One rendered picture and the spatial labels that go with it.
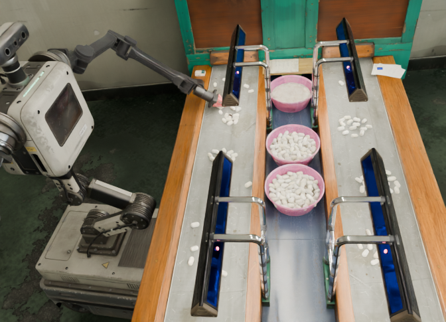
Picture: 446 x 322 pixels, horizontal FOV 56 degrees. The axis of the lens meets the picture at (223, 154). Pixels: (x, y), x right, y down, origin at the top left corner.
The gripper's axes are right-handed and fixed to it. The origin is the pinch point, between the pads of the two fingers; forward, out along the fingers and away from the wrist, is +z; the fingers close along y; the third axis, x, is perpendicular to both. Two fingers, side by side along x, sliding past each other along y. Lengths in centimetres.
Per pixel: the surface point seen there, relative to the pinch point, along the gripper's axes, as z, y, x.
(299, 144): 34, -30, -22
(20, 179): -90, 13, 164
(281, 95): 26.4, 10.7, -16.4
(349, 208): 50, -69, -34
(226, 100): -12.4, -35.8, -29.0
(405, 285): 33, -124, -66
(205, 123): -6.6, -12.0, 8.2
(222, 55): -8.8, 38.2, -4.3
